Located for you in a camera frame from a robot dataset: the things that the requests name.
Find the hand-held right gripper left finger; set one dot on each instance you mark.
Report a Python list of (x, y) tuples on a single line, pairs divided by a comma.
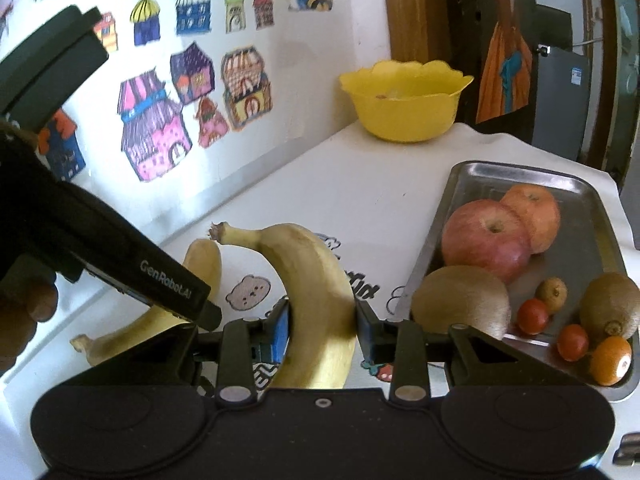
[(281, 332)]

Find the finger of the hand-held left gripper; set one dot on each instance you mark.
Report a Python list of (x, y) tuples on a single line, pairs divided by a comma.
[(207, 319)]

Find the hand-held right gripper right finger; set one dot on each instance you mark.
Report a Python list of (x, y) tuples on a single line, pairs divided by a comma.
[(364, 332)]

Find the yellow banana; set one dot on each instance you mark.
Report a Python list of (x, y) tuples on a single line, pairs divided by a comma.
[(310, 285), (202, 260)]

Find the red apple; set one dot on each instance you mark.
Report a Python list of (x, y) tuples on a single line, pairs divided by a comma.
[(480, 245)]

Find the cherry tomato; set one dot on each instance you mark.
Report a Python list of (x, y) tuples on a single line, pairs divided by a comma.
[(572, 342), (532, 316)]

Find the small brown kiwi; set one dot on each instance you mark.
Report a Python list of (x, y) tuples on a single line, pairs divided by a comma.
[(551, 294)]

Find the orange-red striped apple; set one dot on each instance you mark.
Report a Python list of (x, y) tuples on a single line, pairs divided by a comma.
[(542, 220)]

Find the metal tray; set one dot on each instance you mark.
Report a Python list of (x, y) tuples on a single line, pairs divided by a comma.
[(575, 240)]

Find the small orange kumquat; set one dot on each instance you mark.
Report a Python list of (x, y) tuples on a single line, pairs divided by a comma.
[(611, 360)]

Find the person's left hand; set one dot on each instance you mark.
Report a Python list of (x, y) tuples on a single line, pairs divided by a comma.
[(25, 305)]

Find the houses drawing paper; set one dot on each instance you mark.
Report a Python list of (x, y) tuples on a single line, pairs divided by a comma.
[(150, 145)]

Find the yellow plastic bowl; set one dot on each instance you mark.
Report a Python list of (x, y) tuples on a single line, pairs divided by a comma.
[(405, 110)]

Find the grey metal object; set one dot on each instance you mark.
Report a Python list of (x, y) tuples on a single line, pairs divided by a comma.
[(627, 450)]

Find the dark door with figure poster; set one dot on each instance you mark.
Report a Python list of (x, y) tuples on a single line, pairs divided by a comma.
[(505, 70)]

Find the grey refrigerator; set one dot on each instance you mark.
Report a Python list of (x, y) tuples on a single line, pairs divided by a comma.
[(560, 105)]

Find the black box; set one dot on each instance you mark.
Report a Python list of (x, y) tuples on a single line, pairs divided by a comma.
[(552, 25)]

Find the dark far door frame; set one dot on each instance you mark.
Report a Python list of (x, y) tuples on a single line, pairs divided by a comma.
[(607, 110)]

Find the wooden door frame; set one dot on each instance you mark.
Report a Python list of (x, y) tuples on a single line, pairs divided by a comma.
[(415, 5)]

